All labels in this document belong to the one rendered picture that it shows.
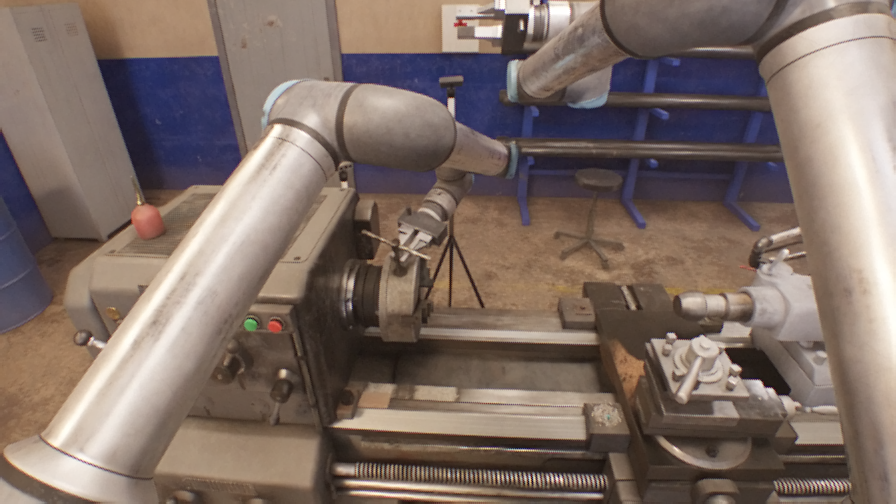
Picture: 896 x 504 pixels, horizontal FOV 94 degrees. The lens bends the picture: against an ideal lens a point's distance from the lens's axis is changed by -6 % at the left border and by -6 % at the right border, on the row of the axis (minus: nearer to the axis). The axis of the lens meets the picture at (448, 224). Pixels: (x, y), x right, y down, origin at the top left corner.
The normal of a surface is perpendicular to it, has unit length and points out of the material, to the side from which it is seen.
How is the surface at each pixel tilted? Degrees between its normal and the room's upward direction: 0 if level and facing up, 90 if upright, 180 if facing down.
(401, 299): 55
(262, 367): 90
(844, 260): 81
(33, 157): 90
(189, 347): 64
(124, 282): 45
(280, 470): 32
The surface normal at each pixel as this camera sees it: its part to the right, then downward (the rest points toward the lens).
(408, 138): 0.39, 0.35
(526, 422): -0.04, -0.43
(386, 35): -0.07, 0.48
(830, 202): -0.95, 0.00
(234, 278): 0.80, -0.07
